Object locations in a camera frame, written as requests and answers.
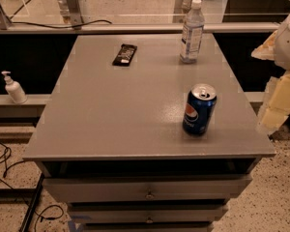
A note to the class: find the grey drawer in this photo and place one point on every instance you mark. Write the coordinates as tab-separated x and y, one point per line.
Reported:
148	214
120	190

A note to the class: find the middle metal bracket post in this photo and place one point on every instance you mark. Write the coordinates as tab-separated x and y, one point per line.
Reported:
70	11

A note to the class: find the white pump dispenser bottle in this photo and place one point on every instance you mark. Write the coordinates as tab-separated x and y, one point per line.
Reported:
14	89

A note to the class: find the black snack bar wrapper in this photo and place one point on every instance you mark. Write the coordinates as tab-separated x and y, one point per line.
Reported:
125	55

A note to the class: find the blue pepsi can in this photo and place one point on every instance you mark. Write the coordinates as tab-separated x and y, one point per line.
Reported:
201	102

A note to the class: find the grey drawer cabinet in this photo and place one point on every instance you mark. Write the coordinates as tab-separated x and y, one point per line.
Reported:
111	122

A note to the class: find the upper grey drawer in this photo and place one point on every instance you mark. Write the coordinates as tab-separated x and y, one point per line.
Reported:
120	190

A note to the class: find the lower grey drawer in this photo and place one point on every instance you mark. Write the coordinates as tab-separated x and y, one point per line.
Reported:
148	214

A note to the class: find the grey metal rail frame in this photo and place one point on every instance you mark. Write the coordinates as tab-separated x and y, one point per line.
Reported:
106	28

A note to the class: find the clear plastic water bottle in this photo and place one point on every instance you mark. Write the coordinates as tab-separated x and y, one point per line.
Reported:
192	33

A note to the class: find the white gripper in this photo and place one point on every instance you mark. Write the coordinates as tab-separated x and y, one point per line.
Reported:
289	45

